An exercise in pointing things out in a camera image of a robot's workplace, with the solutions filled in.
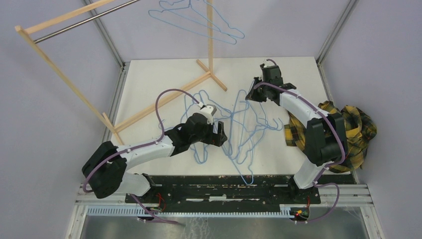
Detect blue wire hanger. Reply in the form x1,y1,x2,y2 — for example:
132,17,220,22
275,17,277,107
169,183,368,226
148,0,238,45
222,100,258,165
155,89,218,164
216,90,256,185
159,0,245,39
242,101,284,147

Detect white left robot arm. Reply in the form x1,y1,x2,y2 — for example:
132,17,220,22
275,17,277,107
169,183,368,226
82,113,227,203

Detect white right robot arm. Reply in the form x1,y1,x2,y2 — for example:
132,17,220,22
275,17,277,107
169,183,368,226
246,63,347,203

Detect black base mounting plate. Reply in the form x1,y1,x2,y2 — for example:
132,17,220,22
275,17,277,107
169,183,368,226
124,174,357,214

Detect yellow plaid shirt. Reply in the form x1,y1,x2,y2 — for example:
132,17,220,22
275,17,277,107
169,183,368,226
284,101,377,173

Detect metal rack rod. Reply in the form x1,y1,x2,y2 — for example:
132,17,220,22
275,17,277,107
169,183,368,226
33,0,140,44

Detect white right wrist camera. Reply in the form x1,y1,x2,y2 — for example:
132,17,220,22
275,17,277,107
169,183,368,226
260,63,269,72

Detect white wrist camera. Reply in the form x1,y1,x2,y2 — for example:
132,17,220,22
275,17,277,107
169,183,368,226
199,104,217,125
260,63,269,72

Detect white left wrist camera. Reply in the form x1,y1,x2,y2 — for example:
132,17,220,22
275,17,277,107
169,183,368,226
199,104,217,125

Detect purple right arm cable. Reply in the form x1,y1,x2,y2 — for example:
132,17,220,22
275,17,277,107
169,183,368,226
254,82,346,224

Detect white toothed cable strip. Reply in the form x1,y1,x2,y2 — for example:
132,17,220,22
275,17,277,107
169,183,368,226
86,206,294,219

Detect aluminium frame rails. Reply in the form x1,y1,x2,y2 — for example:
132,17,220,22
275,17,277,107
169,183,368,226
65,9,384,239

